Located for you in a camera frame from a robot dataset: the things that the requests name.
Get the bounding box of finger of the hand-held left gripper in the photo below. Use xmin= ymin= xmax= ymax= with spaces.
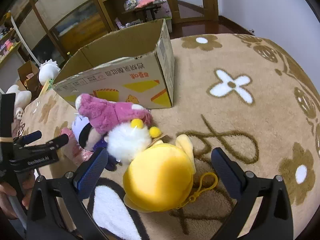
xmin=23 ymin=134 xmax=69 ymax=156
xmin=14 ymin=130 xmax=42 ymax=147

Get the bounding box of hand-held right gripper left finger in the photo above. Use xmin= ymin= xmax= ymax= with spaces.
xmin=26 ymin=147 xmax=118 ymax=240

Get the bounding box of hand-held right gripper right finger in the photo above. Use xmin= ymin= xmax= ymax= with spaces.
xmin=211 ymin=147 xmax=294 ymax=240

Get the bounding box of purple plush doll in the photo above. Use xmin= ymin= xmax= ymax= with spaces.
xmin=71 ymin=116 xmax=118 ymax=172

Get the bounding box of white fluffy plush toy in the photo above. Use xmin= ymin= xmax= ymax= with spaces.
xmin=106 ymin=119 xmax=162 ymax=163

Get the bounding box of pink furry plush toy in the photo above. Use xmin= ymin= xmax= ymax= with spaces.
xmin=75 ymin=93 xmax=153 ymax=134

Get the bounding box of yellow plush toy with clip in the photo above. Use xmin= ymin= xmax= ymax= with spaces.
xmin=122 ymin=134 xmax=219 ymax=213

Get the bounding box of large cardboard box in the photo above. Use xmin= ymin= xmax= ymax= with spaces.
xmin=52 ymin=19 xmax=175 ymax=109

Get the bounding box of person's left hand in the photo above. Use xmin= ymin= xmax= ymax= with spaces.
xmin=0 ymin=173 xmax=36 ymax=218

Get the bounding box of pink wrapped toy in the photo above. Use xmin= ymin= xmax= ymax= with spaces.
xmin=60 ymin=127 xmax=94 ymax=162

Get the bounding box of white round plush toy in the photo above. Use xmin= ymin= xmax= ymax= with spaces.
xmin=6 ymin=84 xmax=32 ymax=108

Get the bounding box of beige flower carpet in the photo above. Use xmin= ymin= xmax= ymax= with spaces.
xmin=19 ymin=34 xmax=320 ymax=240

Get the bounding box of small cardboard box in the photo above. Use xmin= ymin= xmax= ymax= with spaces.
xmin=17 ymin=60 xmax=41 ymax=92

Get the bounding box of white spiky plush toy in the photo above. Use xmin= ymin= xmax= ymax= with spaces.
xmin=37 ymin=59 xmax=61 ymax=86

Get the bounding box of side shelf with toys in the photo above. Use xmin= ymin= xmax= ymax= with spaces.
xmin=0 ymin=17 xmax=22 ymax=67

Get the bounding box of white pole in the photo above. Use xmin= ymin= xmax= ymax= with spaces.
xmin=9 ymin=11 xmax=41 ymax=68

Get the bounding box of wooden glass-door cabinet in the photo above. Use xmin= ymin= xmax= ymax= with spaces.
xmin=0 ymin=0 xmax=118 ymax=64

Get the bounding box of wooden bookshelf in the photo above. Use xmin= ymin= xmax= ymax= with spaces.
xmin=85 ymin=0 xmax=140 ymax=32

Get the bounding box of cluttered small table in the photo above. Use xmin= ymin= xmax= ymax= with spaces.
xmin=122 ymin=0 xmax=173 ymax=32

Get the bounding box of pink cushion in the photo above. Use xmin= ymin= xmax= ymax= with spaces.
xmin=135 ymin=0 xmax=163 ymax=8

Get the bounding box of wooden door frame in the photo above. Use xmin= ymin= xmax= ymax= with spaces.
xmin=160 ymin=0 xmax=219 ymax=23

